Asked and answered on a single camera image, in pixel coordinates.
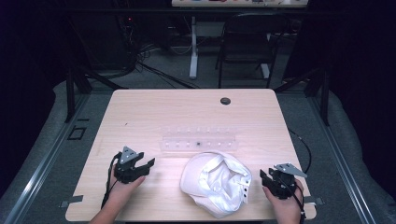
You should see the white cap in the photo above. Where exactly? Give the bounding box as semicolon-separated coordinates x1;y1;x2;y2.
179;150;253;219

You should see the person's left hand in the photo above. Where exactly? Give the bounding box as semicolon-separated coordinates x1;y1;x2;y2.
106;163;147;208

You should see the white desk leg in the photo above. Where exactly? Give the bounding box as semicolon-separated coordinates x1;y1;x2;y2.
189;16;200;80

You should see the person's right hand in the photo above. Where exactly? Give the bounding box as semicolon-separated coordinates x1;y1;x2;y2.
262;177;304;224

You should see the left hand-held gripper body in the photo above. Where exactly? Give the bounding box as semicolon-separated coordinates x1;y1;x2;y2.
112;146;148;185

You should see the black chair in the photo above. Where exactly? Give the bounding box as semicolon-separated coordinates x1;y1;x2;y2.
214;12;289;90

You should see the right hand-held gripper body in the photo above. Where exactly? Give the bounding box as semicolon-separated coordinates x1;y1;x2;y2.
267;162;308;201

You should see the bundle of floor cables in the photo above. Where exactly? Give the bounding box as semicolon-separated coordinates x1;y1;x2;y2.
118;15;200;90

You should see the black metal stand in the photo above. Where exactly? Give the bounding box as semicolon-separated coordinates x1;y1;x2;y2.
274;66;331;127
64;66;129;123

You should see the aluminium floor rail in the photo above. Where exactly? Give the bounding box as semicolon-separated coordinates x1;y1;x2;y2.
306;92;377;224
3;92;92;224

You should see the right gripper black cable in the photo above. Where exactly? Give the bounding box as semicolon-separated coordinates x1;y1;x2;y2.
281;176;307;224

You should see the grey metal bracket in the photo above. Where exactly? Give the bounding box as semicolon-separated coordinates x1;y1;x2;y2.
59;194;84;209
303;195;325;206

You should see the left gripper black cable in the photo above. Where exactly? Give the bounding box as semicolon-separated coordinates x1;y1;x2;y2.
100;151;123;210

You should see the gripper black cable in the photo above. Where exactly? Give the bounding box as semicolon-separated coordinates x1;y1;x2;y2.
281;176;307;224
100;151;123;210

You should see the clear acrylic rack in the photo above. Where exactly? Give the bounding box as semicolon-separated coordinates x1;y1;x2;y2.
159;125;239;154

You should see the black cable at table edge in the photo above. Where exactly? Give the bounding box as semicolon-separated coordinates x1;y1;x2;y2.
288;128;313;175

